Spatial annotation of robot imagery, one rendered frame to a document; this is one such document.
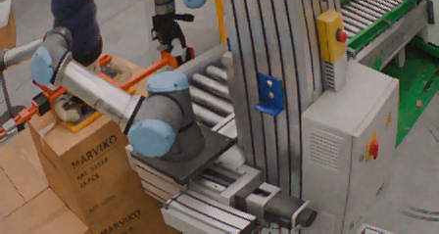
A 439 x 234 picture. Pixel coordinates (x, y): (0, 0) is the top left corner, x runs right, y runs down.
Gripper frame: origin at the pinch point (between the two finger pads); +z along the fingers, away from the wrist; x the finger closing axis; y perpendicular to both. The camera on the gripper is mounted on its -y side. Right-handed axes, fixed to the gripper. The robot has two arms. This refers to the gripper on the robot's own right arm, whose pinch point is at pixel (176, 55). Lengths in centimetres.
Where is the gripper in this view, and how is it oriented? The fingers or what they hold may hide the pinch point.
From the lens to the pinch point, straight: 230.5
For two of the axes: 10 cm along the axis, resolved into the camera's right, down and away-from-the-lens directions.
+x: 6.8, 3.4, -6.6
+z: 1.3, 8.2, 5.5
